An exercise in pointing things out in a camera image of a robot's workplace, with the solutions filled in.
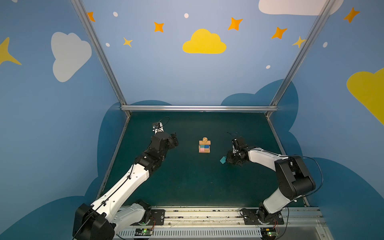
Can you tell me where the left aluminium frame post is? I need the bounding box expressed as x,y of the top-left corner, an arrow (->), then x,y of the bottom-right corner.
71,0 -> 127,107

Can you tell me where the controller board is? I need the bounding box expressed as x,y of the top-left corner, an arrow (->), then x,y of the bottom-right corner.
134,228 -> 154,238
260,228 -> 278,240

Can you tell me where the right controller board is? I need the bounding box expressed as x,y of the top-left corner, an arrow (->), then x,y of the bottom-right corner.
260,228 -> 278,240

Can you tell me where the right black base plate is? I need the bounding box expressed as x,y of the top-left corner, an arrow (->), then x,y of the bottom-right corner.
240,208 -> 285,225

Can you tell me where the right aluminium frame post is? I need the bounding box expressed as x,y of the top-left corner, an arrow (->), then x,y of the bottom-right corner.
266,0 -> 337,120

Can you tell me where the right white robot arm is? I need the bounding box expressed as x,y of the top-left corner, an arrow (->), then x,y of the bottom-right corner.
226,137 -> 316,225

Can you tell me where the pink wood block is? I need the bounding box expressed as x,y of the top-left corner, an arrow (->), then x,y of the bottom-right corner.
199,148 -> 210,153

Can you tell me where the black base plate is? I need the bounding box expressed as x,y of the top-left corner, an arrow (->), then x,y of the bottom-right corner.
140,210 -> 165,226
240,208 -> 285,225

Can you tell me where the teal house-shaped block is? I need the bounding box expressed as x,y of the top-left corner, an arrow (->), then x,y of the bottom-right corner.
220,156 -> 227,164

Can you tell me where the long natural wood block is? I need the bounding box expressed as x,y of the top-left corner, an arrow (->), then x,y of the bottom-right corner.
199,140 -> 211,147

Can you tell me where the front aluminium rail bed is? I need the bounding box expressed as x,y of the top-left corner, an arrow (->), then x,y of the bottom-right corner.
112,207 -> 332,240

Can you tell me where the back aluminium frame rail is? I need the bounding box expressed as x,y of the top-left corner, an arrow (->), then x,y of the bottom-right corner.
121,105 -> 278,112

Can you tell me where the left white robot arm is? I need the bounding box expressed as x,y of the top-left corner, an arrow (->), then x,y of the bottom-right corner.
72,131 -> 179,240

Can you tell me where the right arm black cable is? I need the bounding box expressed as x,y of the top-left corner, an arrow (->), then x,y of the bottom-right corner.
299,155 -> 324,199

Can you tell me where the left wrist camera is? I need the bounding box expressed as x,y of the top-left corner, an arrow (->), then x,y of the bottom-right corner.
152,122 -> 164,134

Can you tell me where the left controller board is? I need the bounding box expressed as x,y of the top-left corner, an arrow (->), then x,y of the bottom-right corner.
134,228 -> 154,238

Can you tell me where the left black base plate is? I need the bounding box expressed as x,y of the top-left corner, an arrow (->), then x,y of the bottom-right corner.
140,210 -> 165,226

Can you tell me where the aluminium frame post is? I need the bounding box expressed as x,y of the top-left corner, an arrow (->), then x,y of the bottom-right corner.
71,0 -> 127,107
266,0 -> 337,120

